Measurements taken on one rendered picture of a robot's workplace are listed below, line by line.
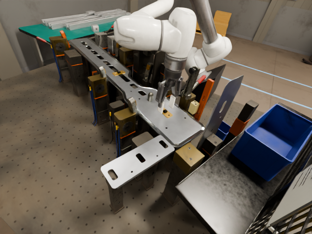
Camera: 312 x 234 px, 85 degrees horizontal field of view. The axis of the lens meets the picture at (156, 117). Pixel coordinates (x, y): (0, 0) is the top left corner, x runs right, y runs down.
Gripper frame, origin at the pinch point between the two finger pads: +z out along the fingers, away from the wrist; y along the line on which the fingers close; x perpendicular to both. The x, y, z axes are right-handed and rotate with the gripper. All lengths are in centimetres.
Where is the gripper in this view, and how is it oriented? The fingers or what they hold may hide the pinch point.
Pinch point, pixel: (166, 105)
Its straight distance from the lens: 85.2
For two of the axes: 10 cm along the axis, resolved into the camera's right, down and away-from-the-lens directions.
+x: 6.3, 5.7, -5.3
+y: -7.7, 3.5, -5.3
